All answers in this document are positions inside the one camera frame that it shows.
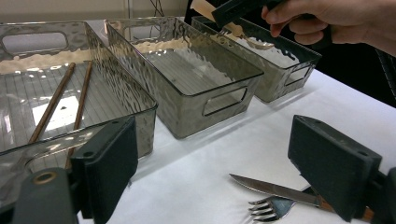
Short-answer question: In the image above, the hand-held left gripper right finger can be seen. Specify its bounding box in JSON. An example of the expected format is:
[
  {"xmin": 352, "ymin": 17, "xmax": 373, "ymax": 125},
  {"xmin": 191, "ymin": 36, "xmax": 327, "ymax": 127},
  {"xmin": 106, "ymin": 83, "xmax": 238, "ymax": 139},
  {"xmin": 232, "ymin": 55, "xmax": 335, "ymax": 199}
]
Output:
[{"xmin": 288, "ymin": 114, "xmax": 383, "ymax": 222}]

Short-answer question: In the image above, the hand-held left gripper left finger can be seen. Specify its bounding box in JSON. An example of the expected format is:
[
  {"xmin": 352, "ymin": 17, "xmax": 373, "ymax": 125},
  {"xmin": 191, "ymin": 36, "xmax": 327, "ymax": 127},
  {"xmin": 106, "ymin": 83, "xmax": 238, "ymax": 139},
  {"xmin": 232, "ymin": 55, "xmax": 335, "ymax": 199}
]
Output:
[{"xmin": 69, "ymin": 116, "xmax": 139, "ymax": 224}]

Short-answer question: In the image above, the wooden spoon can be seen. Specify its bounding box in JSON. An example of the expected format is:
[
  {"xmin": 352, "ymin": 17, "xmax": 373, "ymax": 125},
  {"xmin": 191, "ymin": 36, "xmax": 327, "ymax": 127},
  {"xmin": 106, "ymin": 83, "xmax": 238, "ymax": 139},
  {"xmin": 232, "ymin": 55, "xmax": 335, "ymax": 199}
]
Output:
[{"xmin": 190, "ymin": 0, "xmax": 247, "ymax": 40}]

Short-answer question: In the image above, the smoky clear plastic bin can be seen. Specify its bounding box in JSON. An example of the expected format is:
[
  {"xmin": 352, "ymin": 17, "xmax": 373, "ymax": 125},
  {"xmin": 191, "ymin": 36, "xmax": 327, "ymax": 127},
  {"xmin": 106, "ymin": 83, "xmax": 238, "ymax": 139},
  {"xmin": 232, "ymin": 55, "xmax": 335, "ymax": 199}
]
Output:
[
  {"xmin": 104, "ymin": 16, "xmax": 265, "ymax": 140},
  {"xmin": 0, "ymin": 21, "xmax": 158, "ymax": 216},
  {"xmin": 191, "ymin": 15, "xmax": 323, "ymax": 104}
]

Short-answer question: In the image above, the wooden-handled steel knife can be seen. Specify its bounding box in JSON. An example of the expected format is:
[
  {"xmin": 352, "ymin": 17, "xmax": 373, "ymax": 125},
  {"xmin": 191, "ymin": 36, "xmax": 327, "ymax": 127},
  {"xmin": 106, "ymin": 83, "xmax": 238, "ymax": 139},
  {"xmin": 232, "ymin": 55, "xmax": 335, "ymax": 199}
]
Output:
[{"xmin": 229, "ymin": 173, "xmax": 375, "ymax": 223}]

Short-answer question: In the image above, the wooden-handled steel fork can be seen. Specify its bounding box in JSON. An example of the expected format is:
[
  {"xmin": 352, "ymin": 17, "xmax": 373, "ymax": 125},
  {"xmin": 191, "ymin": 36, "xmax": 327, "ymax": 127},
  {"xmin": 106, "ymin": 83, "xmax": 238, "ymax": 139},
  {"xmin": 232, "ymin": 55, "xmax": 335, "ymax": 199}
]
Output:
[{"xmin": 247, "ymin": 186, "xmax": 316, "ymax": 222}]

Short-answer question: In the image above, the dark brown chopstick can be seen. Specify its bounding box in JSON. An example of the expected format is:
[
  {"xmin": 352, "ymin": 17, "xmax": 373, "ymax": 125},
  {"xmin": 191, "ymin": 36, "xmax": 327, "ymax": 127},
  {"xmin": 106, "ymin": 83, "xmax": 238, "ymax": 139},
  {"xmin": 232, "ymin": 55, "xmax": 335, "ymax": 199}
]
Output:
[
  {"xmin": 64, "ymin": 60, "xmax": 93, "ymax": 171},
  {"xmin": 28, "ymin": 62, "xmax": 77, "ymax": 144}
]

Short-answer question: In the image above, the white table cover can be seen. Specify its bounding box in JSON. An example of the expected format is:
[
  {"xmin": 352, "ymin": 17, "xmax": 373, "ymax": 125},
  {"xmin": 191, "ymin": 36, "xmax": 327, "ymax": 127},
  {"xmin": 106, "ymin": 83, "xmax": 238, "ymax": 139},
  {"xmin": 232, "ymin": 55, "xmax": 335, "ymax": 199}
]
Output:
[{"xmin": 78, "ymin": 68, "xmax": 396, "ymax": 224}]

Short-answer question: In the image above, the black cable bundle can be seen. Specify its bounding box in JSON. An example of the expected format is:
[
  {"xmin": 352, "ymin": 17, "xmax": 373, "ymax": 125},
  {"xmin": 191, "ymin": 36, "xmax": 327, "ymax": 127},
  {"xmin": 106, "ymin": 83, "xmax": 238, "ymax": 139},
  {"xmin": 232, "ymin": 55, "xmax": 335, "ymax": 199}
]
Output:
[{"xmin": 148, "ymin": 0, "xmax": 166, "ymax": 18}]

